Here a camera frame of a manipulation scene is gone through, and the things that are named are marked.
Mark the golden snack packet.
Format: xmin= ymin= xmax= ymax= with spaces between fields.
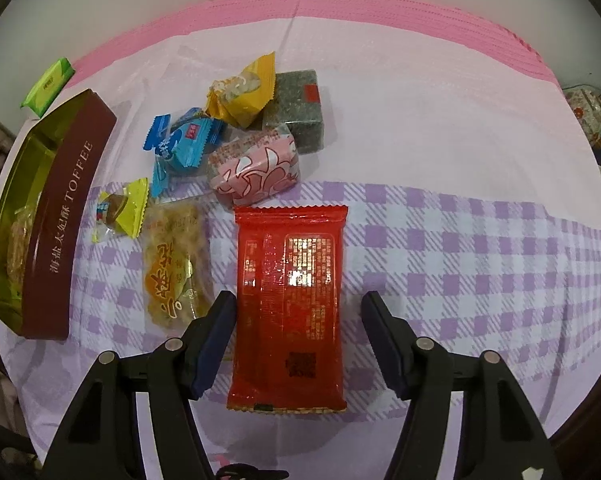
xmin=4 ymin=204 xmax=37 ymax=288

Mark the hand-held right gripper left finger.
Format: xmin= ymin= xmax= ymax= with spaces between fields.
xmin=39 ymin=290 xmax=238 ymax=480

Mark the blue pillow candy packet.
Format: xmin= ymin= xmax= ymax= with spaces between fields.
xmin=168 ymin=114 xmax=225 ymax=171

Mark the blue twist-wrapped candy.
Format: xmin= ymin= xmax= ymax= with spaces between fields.
xmin=140 ymin=107 xmax=204 ymax=200

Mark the clear peanut brittle packet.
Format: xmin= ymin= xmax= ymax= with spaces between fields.
xmin=143 ymin=200 xmax=216 ymax=328

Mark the brown toffee box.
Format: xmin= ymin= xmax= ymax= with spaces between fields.
xmin=0 ymin=89 xmax=118 ymax=341

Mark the yellow pastry packet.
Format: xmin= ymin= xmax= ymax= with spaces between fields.
xmin=204 ymin=51 xmax=277 ymax=130

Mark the pink floral snack packet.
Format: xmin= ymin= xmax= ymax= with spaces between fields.
xmin=208 ymin=125 xmax=301 ymax=208

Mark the green tissue packet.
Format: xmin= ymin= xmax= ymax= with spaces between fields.
xmin=20 ymin=57 xmax=76 ymax=117

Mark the red snack packet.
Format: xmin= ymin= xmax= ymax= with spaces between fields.
xmin=226 ymin=204 xmax=350 ymax=415

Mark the yellow-green small candy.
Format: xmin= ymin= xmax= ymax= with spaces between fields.
xmin=91 ymin=178 xmax=150 ymax=245

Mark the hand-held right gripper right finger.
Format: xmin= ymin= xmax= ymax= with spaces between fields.
xmin=361 ymin=290 xmax=564 ymax=480

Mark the pink purple checked cloth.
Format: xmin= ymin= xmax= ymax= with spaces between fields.
xmin=0 ymin=0 xmax=601 ymax=480

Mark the grey-green sesame block packet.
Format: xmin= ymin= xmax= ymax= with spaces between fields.
xmin=263 ymin=70 xmax=326 ymax=153

